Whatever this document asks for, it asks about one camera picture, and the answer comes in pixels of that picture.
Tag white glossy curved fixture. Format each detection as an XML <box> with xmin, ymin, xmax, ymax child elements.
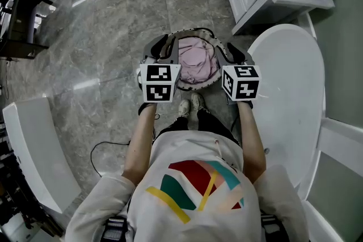
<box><xmin>2</xmin><ymin>96</ymin><xmax>82</xmax><ymax>215</ymax></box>

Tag person's black trousers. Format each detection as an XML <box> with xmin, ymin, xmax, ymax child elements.
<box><xmin>157</xmin><ymin>108</ymin><xmax>242</xmax><ymax>148</ymax></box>

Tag black harness strap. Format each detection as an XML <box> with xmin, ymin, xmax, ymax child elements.
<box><xmin>260</xmin><ymin>212</ymin><xmax>287</xmax><ymax>242</ymax></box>
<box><xmin>100</xmin><ymin>215</ymin><xmax>128</xmax><ymax>242</ymax></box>

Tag pink cloth garment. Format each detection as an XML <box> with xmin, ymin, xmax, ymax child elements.
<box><xmin>178</xmin><ymin>37</ymin><xmax>219</xmax><ymax>85</ymax></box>

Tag black cable with adapter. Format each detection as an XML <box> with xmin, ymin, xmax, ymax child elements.
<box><xmin>90</xmin><ymin>141</ymin><xmax>131</xmax><ymax>178</ymax></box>

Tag striped laundry basket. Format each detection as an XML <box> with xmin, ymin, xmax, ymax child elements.
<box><xmin>166</xmin><ymin>27</ymin><xmax>227</xmax><ymax>91</ymax></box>

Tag person's white shoe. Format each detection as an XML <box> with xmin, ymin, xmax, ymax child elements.
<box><xmin>190</xmin><ymin>92</ymin><xmax>206</xmax><ymax>111</ymax></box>
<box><xmin>178</xmin><ymin>99</ymin><xmax>191</xmax><ymax>118</ymax></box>

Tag person's left forearm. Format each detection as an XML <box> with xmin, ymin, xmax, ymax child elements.
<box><xmin>121</xmin><ymin>103</ymin><xmax>157</xmax><ymax>186</ymax></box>

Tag person's white printed shirt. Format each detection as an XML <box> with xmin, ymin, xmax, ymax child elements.
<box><xmin>64</xmin><ymin>130</ymin><xmax>310</xmax><ymax>242</ymax></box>

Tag white oval bathtub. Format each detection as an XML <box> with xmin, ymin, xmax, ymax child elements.
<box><xmin>247</xmin><ymin>23</ymin><xmax>326</xmax><ymax>189</ymax></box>

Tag person's left white shoe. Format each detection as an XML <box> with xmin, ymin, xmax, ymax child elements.
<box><xmin>178</xmin><ymin>99</ymin><xmax>191</xmax><ymax>118</ymax></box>

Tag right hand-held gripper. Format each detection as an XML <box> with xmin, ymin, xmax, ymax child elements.
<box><xmin>215</xmin><ymin>43</ymin><xmax>262</xmax><ymax>105</ymax></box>

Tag person's right forearm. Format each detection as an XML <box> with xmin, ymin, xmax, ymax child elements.
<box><xmin>237</xmin><ymin>100</ymin><xmax>267</xmax><ymax>184</ymax></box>

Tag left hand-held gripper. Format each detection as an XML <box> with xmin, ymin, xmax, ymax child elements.
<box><xmin>137</xmin><ymin>34</ymin><xmax>182</xmax><ymax>103</ymax></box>

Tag person's right white shoe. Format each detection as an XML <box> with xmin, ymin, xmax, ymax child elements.
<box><xmin>190</xmin><ymin>92</ymin><xmax>206</xmax><ymax>111</ymax></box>

